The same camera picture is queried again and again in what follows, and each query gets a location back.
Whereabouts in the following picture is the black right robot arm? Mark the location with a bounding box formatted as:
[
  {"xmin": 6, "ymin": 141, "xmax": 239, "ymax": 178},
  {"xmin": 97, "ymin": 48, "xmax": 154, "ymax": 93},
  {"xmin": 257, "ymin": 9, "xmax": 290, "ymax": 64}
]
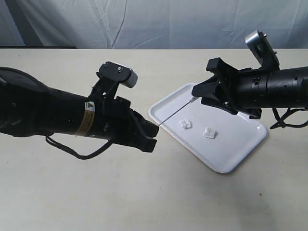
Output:
[{"xmin": 192, "ymin": 58, "xmax": 308, "ymax": 119}]

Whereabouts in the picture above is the grey-blue backdrop cloth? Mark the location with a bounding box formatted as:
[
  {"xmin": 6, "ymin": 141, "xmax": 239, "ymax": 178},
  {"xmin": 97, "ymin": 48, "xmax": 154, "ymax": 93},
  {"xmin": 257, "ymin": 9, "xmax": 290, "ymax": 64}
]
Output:
[{"xmin": 0, "ymin": 0, "xmax": 308, "ymax": 49}]

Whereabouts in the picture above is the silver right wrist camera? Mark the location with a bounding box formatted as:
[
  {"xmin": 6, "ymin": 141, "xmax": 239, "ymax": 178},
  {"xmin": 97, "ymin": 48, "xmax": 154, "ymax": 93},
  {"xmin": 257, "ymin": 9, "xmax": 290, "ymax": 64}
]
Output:
[{"xmin": 245, "ymin": 30, "xmax": 280, "ymax": 70}]

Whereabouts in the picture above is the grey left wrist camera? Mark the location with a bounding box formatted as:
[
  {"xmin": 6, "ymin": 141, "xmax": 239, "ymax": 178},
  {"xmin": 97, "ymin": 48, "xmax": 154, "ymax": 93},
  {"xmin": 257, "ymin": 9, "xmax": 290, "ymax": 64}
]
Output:
[{"xmin": 98, "ymin": 61, "xmax": 138, "ymax": 88}]

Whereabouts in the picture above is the thin metal skewer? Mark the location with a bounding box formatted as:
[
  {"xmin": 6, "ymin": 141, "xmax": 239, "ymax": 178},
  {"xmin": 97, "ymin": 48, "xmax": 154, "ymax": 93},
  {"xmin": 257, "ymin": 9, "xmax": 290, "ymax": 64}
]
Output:
[{"xmin": 158, "ymin": 100, "xmax": 192, "ymax": 127}]

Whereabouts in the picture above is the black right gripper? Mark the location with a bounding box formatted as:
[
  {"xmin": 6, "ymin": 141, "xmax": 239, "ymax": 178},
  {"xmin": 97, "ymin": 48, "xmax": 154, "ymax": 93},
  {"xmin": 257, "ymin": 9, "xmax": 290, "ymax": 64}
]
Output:
[{"xmin": 192, "ymin": 58, "xmax": 262, "ymax": 119}]

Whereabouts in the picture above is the white foam piece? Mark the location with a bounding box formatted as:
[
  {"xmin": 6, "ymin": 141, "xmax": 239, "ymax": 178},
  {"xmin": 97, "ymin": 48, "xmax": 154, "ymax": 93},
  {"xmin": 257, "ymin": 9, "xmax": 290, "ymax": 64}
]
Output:
[
  {"xmin": 179, "ymin": 119, "xmax": 192, "ymax": 129},
  {"xmin": 203, "ymin": 127, "xmax": 217, "ymax": 139}
]

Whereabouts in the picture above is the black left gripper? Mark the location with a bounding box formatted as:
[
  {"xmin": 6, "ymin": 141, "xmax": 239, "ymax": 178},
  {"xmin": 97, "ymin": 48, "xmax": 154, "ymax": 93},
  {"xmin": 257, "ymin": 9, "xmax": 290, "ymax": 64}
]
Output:
[{"xmin": 86, "ymin": 97, "xmax": 159, "ymax": 153}]

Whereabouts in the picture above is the white foam piece end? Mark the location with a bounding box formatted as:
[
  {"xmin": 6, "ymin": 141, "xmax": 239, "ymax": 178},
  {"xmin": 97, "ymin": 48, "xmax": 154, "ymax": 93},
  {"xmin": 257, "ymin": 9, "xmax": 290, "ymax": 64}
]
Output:
[{"xmin": 189, "ymin": 96, "xmax": 198, "ymax": 103}]

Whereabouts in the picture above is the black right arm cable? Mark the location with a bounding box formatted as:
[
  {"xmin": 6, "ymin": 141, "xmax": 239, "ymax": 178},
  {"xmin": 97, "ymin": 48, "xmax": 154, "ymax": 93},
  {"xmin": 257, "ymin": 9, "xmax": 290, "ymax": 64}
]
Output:
[{"xmin": 269, "ymin": 107, "xmax": 308, "ymax": 130}]

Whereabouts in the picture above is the white rectangular plastic tray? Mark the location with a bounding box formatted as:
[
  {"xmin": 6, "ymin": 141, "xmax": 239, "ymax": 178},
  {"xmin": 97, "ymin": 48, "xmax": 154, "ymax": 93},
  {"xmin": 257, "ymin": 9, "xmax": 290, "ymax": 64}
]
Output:
[{"xmin": 148, "ymin": 83, "xmax": 267, "ymax": 173}]

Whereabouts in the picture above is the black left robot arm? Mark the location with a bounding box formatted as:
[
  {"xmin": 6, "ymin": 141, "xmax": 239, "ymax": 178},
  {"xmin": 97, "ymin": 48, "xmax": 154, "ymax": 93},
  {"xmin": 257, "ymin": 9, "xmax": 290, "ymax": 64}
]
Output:
[{"xmin": 0, "ymin": 62, "xmax": 159, "ymax": 157}]

